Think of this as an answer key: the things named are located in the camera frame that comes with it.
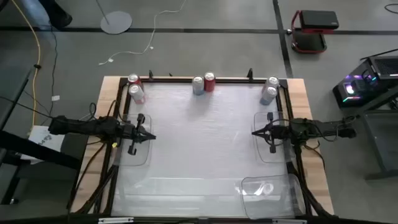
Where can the person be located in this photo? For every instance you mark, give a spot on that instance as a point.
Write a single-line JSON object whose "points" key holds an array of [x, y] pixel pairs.
{"points": [[57, 17]]}

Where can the computer case with coloured lights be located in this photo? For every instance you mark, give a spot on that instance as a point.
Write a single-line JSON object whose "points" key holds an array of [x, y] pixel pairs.
{"points": [[357, 93]]}

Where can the red and black step stool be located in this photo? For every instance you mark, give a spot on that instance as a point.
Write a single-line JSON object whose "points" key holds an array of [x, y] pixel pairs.
{"points": [[317, 20]]}

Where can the black vented device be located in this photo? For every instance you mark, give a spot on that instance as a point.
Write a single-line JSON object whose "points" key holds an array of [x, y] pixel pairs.
{"points": [[385, 67]]}

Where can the silver blue soda can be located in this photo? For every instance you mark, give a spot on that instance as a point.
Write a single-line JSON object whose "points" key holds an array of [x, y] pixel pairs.
{"points": [[269, 94], [198, 84]]}

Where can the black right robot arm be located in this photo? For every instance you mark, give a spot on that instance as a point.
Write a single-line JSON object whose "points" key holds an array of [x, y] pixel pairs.
{"points": [[323, 130]]}

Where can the small yellow tag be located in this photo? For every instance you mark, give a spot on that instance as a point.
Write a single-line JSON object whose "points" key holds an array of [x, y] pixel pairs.
{"points": [[114, 145]]}

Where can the dark grey desk frame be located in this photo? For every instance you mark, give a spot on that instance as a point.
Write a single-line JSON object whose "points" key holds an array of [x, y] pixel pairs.
{"points": [[385, 140]]}

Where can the grey round stand base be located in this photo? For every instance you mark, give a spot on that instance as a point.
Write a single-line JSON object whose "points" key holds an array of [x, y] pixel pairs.
{"points": [[116, 23]]}

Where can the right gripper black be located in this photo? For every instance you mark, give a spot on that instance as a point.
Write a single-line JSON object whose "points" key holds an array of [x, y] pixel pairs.
{"points": [[281, 133]]}

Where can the white mounting bracket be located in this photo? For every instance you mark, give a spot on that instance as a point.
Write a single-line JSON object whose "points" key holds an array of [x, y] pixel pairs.
{"points": [[115, 220]]}

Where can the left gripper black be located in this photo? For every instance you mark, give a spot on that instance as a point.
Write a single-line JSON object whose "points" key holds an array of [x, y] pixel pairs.
{"points": [[130, 133]]}

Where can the clear plastic bin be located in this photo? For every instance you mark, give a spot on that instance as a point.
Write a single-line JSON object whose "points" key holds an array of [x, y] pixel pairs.
{"points": [[264, 155], [270, 202], [143, 157]]}

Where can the white printed paper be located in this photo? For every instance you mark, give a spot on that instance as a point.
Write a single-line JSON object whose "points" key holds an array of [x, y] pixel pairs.
{"points": [[40, 137]]}

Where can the black support beam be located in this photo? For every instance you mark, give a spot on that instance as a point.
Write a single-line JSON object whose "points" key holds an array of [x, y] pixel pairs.
{"points": [[40, 150]]}

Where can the black aluminium table frame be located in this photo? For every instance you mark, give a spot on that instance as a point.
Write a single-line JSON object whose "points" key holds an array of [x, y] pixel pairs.
{"points": [[233, 80]]}

